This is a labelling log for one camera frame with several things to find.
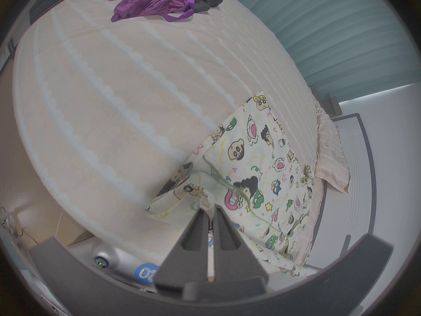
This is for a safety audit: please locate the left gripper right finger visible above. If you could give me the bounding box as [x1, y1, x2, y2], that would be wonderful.
[213, 205, 269, 288]

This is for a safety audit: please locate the pink striped pillow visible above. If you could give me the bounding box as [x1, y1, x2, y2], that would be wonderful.
[314, 106, 351, 194]

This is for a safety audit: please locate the bed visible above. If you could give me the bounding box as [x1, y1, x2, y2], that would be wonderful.
[11, 0, 376, 269]

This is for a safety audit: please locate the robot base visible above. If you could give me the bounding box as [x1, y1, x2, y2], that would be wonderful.
[90, 242, 162, 286]

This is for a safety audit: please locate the white printed pyjama top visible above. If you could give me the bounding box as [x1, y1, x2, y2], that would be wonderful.
[146, 91, 321, 278]

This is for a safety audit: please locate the grey bedside table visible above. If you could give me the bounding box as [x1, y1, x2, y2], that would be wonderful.
[311, 86, 343, 118]

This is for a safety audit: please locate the blue-green curtain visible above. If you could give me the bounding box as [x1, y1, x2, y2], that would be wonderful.
[227, 0, 421, 102]

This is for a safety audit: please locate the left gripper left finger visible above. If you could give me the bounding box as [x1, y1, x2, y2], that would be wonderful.
[153, 206, 212, 297]

